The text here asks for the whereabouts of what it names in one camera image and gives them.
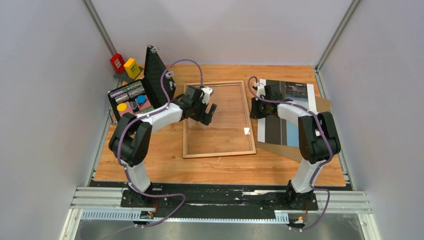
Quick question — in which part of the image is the photo print white border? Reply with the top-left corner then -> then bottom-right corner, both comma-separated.
257,79 -> 317,147

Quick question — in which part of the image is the wooden picture frame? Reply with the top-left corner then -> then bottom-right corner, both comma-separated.
182,80 -> 256,159

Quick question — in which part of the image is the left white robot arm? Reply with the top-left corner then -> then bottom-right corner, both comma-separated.
108,86 -> 217,207

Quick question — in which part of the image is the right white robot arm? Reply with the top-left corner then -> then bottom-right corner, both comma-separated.
248,82 -> 341,209

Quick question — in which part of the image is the blue round disc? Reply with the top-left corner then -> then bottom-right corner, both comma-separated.
135,94 -> 147,104

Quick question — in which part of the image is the brown cardboard backing sheet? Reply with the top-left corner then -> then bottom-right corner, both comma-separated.
255,96 -> 331,163

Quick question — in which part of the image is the black open toy case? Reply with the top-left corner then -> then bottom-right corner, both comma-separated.
107,45 -> 176,121

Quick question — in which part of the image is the yellow round disc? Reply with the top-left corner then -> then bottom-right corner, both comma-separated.
116,102 -> 128,112

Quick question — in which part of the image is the yellow toy house block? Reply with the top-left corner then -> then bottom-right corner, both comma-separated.
123,57 -> 141,80

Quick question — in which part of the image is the red toy house block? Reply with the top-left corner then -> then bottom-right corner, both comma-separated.
109,53 -> 125,74

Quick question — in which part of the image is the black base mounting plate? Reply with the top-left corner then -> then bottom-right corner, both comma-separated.
120,183 -> 318,219

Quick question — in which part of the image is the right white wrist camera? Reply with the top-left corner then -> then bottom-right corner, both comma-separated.
253,82 -> 266,99

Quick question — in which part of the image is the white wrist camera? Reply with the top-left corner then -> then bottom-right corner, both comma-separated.
253,82 -> 266,99
200,86 -> 214,105

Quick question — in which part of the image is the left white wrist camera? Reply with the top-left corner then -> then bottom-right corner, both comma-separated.
200,86 -> 214,105

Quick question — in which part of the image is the aluminium rail frame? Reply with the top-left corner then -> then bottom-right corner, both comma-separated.
60,182 -> 381,240

